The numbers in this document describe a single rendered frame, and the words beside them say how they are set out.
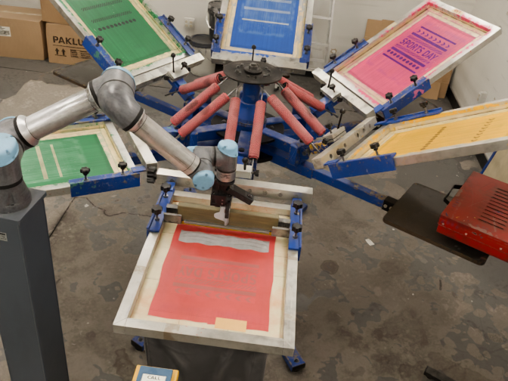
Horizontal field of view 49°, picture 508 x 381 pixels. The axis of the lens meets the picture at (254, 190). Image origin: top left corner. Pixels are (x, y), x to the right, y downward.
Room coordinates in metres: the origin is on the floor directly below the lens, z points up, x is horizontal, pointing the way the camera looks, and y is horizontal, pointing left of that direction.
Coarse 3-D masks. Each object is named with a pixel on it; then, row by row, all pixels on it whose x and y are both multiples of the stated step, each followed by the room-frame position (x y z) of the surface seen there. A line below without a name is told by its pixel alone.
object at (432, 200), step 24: (264, 144) 2.60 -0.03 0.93; (288, 168) 2.47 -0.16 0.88; (312, 168) 2.42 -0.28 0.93; (360, 192) 2.27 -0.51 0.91; (408, 192) 2.26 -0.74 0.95; (432, 192) 2.28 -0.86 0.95; (384, 216) 2.04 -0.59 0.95; (408, 216) 2.06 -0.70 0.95; (432, 216) 2.08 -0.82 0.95; (432, 240) 1.90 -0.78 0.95; (456, 240) 1.92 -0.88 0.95; (480, 264) 1.79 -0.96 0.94
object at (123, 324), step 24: (288, 240) 1.76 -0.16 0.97; (144, 264) 1.51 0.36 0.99; (288, 264) 1.60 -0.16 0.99; (288, 288) 1.47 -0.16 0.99; (120, 312) 1.26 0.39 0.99; (288, 312) 1.35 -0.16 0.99; (144, 336) 1.21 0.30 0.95; (168, 336) 1.21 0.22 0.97; (192, 336) 1.20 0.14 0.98; (216, 336) 1.21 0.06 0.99; (240, 336) 1.22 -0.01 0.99; (264, 336) 1.23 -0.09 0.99; (288, 336) 1.24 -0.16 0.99
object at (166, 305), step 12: (180, 228) 1.78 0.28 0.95; (192, 228) 1.79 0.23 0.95; (204, 228) 1.80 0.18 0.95; (216, 228) 1.81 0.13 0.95; (168, 252) 1.62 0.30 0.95; (180, 252) 1.63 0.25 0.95; (192, 252) 1.64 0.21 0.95; (204, 252) 1.65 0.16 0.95; (216, 252) 1.65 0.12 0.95; (168, 264) 1.56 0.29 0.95; (168, 276) 1.49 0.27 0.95; (168, 288) 1.43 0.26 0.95; (156, 300) 1.37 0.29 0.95; (168, 300) 1.38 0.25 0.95; (180, 300) 1.38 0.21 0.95; (192, 300) 1.39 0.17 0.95; (204, 300) 1.40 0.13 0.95; (156, 312) 1.31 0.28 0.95; (168, 312) 1.32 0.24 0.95; (180, 312) 1.33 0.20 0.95; (192, 312) 1.33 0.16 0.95; (204, 312) 1.34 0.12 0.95
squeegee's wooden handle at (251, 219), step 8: (184, 208) 1.79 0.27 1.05; (192, 208) 1.79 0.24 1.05; (200, 208) 1.79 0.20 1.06; (208, 208) 1.80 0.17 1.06; (216, 208) 1.80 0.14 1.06; (184, 216) 1.79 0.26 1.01; (192, 216) 1.79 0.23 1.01; (200, 216) 1.79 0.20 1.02; (208, 216) 1.79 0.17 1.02; (232, 216) 1.79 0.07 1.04; (240, 216) 1.79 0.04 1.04; (248, 216) 1.78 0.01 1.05; (256, 216) 1.78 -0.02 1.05; (264, 216) 1.79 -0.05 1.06; (272, 216) 1.79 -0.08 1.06; (224, 224) 1.79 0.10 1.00; (232, 224) 1.79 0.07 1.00; (240, 224) 1.79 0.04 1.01; (248, 224) 1.78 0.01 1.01; (256, 224) 1.78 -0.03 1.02; (264, 224) 1.78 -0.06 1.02; (272, 224) 1.78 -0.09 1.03
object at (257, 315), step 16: (272, 240) 1.77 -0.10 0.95; (224, 256) 1.64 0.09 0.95; (240, 256) 1.65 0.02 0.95; (256, 256) 1.66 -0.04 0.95; (272, 256) 1.67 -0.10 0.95; (272, 272) 1.58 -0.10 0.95; (256, 288) 1.49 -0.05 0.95; (224, 304) 1.39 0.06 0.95; (240, 304) 1.40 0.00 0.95; (256, 304) 1.41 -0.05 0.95; (208, 320) 1.31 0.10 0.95; (240, 320) 1.32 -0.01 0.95; (256, 320) 1.33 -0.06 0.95
